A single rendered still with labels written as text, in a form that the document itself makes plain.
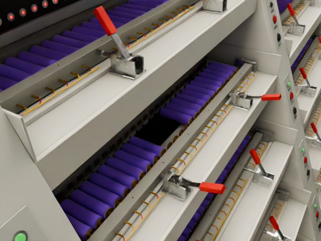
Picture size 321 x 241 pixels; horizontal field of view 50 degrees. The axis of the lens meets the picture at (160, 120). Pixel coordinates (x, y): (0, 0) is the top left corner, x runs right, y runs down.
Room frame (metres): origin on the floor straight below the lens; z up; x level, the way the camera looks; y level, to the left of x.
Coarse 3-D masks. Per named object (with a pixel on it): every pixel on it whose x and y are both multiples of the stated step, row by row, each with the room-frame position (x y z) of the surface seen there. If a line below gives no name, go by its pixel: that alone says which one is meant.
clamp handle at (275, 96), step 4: (244, 96) 0.62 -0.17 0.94; (248, 96) 0.62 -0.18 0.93; (252, 96) 0.62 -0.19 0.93; (256, 96) 0.61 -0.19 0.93; (260, 96) 0.60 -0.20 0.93; (264, 96) 0.59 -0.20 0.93; (268, 96) 0.59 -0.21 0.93; (272, 96) 0.58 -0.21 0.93; (276, 96) 0.58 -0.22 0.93; (280, 96) 0.58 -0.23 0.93
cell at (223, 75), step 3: (204, 69) 0.75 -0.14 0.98; (207, 69) 0.75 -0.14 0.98; (204, 72) 0.75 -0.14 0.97; (207, 72) 0.74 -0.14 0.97; (210, 72) 0.74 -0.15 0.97; (213, 72) 0.74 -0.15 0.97; (216, 72) 0.73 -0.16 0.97; (219, 72) 0.73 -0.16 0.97; (216, 75) 0.73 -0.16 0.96; (219, 75) 0.72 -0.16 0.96; (222, 75) 0.72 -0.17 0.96; (225, 75) 0.72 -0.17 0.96; (228, 75) 0.72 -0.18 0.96; (228, 78) 0.71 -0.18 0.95
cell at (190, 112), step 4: (168, 104) 0.63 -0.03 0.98; (172, 104) 0.63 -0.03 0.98; (168, 108) 0.63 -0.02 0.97; (172, 108) 0.62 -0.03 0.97; (176, 108) 0.62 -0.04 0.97; (180, 108) 0.61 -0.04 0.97; (184, 108) 0.61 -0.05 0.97; (180, 112) 0.61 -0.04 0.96; (184, 112) 0.60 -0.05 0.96; (188, 112) 0.60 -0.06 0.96; (192, 112) 0.60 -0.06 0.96; (192, 116) 0.59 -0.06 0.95
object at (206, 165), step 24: (216, 48) 0.82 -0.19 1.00; (240, 48) 0.78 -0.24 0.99; (264, 72) 0.75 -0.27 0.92; (216, 120) 0.59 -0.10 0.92; (240, 120) 0.58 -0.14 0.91; (120, 144) 0.56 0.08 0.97; (216, 144) 0.53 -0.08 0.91; (96, 168) 0.51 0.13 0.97; (192, 168) 0.48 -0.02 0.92; (216, 168) 0.48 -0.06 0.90; (192, 192) 0.43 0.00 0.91; (168, 216) 0.39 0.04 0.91; (192, 216) 0.43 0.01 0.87; (120, 240) 0.37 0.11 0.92; (144, 240) 0.36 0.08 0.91; (168, 240) 0.37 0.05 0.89
